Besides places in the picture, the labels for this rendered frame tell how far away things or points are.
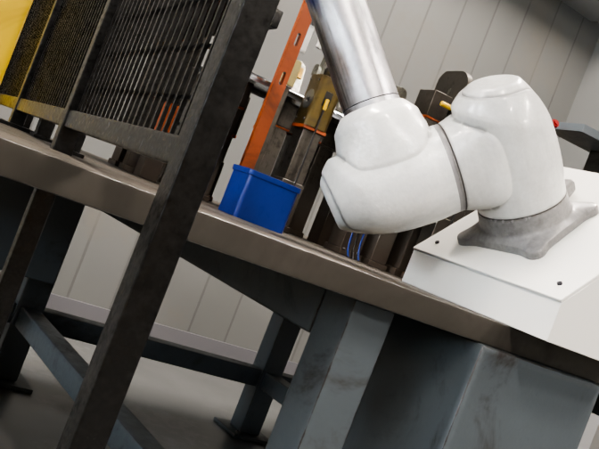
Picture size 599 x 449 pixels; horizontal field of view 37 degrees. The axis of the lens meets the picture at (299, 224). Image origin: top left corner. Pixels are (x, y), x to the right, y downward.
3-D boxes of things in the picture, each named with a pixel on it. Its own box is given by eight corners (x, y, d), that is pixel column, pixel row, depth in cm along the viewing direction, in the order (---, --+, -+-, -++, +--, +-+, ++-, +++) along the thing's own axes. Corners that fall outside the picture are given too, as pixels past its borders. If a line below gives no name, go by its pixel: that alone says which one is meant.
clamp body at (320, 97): (276, 231, 201) (333, 85, 201) (293, 238, 193) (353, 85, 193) (251, 221, 199) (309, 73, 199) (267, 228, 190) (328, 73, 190)
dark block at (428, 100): (371, 265, 207) (437, 96, 207) (385, 271, 201) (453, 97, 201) (353, 258, 205) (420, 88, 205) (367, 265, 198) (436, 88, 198)
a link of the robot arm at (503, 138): (583, 200, 146) (557, 74, 138) (477, 234, 146) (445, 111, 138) (549, 169, 161) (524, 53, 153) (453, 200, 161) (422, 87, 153)
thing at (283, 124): (249, 217, 214) (292, 106, 214) (255, 220, 211) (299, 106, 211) (224, 208, 211) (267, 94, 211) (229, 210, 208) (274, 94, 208)
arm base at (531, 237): (615, 200, 155) (610, 171, 153) (537, 261, 144) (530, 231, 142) (531, 189, 169) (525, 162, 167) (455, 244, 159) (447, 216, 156)
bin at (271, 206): (265, 226, 172) (282, 183, 172) (285, 235, 163) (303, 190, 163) (215, 208, 167) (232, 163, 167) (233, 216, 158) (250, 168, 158)
